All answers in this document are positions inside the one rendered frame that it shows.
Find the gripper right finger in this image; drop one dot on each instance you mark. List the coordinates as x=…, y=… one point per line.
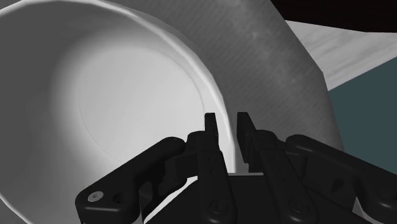
x=279, y=161

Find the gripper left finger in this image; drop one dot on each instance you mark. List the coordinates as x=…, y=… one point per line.
x=204, y=161

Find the grey bowl with white inside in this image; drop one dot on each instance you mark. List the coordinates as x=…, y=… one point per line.
x=124, y=93

